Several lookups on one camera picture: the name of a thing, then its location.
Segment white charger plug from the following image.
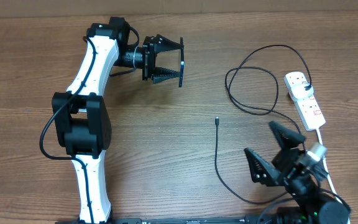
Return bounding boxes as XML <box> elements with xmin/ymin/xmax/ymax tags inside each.
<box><xmin>289</xmin><ymin>83</ymin><xmax>314</xmax><ymax>101</ymax></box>

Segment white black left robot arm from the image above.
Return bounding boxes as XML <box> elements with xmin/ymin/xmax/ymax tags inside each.
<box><xmin>45</xmin><ymin>17</ymin><xmax>185</xmax><ymax>223</ymax></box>

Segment black USB charging cable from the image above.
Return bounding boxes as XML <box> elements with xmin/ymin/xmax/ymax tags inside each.
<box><xmin>214</xmin><ymin>44</ymin><xmax>313</xmax><ymax>206</ymax></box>

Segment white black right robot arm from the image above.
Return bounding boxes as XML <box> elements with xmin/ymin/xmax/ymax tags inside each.
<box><xmin>244</xmin><ymin>121</ymin><xmax>351</xmax><ymax>223</ymax></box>

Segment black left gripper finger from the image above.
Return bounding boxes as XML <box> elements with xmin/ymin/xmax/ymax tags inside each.
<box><xmin>152</xmin><ymin>67</ymin><xmax>180</xmax><ymax>84</ymax></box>
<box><xmin>155</xmin><ymin>34</ymin><xmax>184</xmax><ymax>52</ymax></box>

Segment white power strip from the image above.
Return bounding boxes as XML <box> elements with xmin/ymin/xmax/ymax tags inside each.
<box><xmin>284</xmin><ymin>72</ymin><xmax>326</xmax><ymax>131</ymax></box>

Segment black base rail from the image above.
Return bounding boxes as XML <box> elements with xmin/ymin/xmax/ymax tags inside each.
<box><xmin>54</xmin><ymin>213</ymin><xmax>291</xmax><ymax>224</ymax></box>

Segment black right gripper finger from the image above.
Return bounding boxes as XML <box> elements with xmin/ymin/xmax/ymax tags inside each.
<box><xmin>244</xmin><ymin>147</ymin><xmax>283</xmax><ymax>186</ymax></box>
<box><xmin>268</xmin><ymin>121</ymin><xmax>306</xmax><ymax>150</ymax></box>

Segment white power strip cord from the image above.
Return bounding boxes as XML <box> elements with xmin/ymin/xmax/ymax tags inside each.
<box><xmin>315</xmin><ymin>128</ymin><xmax>343</xmax><ymax>203</ymax></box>

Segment blue Galaxy smartphone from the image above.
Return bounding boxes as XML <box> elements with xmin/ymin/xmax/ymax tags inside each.
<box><xmin>178</xmin><ymin>37</ymin><xmax>185</xmax><ymax>88</ymax></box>

